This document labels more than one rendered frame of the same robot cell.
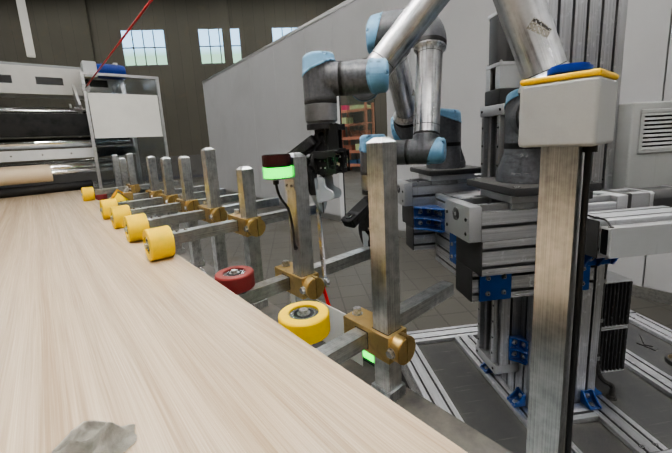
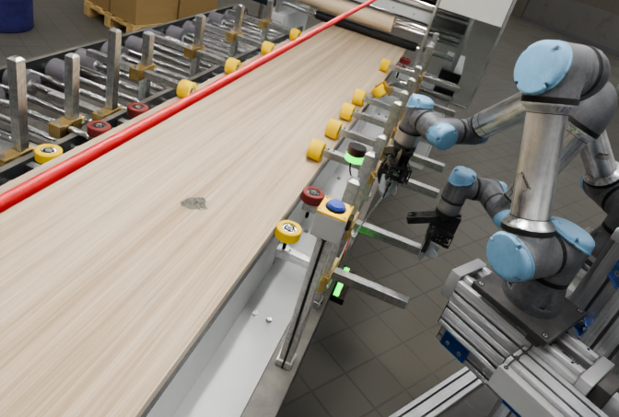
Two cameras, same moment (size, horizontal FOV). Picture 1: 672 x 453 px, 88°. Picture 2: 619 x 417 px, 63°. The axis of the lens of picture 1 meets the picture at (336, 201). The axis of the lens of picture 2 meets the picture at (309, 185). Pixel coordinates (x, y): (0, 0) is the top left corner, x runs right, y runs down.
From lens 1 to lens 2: 1.16 m
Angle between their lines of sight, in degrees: 51
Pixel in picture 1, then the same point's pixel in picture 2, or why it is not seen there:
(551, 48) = (521, 202)
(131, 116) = not seen: outside the picture
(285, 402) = (234, 237)
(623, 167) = not seen: outside the picture
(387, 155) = (349, 189)
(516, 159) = not seen: hidden behind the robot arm
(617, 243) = (497, 379)
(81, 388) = (216, 189)
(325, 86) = (408, 122)
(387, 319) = not seen: hidden behind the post
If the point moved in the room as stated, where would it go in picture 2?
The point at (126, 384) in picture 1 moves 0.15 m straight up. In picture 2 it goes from (222, 197) to (229, 157)
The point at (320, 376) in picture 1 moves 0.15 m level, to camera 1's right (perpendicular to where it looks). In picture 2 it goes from (251, 242) to (274, 277)
